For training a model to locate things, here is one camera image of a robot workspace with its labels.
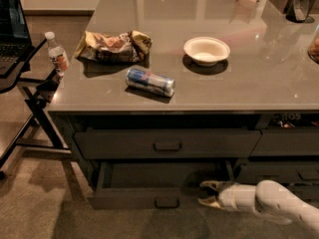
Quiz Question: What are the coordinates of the snack bag in drawer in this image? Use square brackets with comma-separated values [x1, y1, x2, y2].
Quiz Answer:
[269, 113, 319, 128]

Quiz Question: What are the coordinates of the black laptop stand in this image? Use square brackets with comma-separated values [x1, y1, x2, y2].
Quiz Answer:
[0, 34, 68, 179]

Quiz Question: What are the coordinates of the crumpled chip bag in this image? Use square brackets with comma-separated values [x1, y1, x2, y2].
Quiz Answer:
[74, 31, 153, 64]

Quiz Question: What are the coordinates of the glass jar with snacks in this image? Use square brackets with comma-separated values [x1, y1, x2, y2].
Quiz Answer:
[307, 26, 319, 64]

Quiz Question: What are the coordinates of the dark cabinet frame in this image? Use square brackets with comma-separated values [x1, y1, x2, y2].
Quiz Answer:
[52, 113, 319, 193]

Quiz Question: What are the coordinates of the dark metal container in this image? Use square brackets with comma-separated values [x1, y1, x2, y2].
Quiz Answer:
[268, 0, 319, 24]

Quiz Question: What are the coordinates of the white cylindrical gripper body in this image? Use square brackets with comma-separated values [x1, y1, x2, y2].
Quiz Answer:
[217, 182, 257, 213]

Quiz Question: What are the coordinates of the blue silver energy drink can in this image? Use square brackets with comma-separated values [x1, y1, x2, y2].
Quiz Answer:
[126, 68, 175, 98]

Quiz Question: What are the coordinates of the black laptop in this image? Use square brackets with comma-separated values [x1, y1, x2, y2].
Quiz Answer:
[0, 0, 34, 77]

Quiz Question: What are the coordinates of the white paper bowl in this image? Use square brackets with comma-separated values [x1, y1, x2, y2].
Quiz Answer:
[183, 37, 230, 67]

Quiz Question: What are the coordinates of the clear plastic water bottle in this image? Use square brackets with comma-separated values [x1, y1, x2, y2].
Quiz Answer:
[45, 32, 69, 77]

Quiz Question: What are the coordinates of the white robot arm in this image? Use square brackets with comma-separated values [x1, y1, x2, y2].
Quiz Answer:
[198, 180, 319, 236]

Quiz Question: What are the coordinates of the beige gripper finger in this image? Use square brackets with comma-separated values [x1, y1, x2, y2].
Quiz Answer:
[199, 180, 228, 192]
[197, 196, 221, 209]

